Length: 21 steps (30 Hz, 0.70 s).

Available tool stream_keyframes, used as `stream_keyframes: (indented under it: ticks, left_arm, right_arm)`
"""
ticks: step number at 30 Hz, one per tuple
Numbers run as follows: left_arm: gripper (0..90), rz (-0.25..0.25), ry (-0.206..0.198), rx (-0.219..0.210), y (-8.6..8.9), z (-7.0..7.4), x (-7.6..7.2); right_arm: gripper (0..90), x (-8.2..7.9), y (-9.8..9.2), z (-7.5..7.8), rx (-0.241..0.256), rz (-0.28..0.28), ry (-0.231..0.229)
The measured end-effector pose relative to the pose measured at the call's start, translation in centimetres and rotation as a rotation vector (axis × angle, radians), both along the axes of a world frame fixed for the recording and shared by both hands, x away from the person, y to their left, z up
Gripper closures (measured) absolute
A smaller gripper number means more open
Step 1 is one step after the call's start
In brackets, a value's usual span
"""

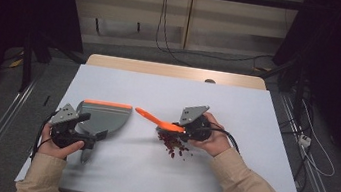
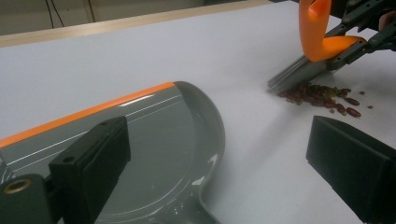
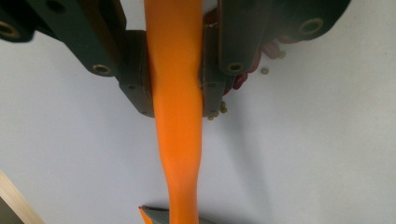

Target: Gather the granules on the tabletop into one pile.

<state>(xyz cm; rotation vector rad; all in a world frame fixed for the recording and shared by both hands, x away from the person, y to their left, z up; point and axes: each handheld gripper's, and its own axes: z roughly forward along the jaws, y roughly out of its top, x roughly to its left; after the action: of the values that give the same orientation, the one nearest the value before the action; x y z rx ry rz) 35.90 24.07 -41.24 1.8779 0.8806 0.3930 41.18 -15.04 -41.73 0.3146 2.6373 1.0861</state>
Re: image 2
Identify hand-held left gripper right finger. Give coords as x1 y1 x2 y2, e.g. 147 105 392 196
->
305 115 396 224

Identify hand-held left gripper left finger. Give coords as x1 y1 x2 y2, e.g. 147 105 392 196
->
48 115 132 224

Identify grey brush with orange handle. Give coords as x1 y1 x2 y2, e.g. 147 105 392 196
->
267 0 368 94

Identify group of red beans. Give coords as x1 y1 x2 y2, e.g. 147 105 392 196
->
277 82 362 119

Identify grey dustpan with orange edge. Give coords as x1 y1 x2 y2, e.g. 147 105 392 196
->
0 81 226 224

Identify light wooden table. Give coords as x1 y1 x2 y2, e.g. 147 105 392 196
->
0 0 273 49

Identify black hanging cable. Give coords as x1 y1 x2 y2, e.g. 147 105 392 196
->
45 0 64 29

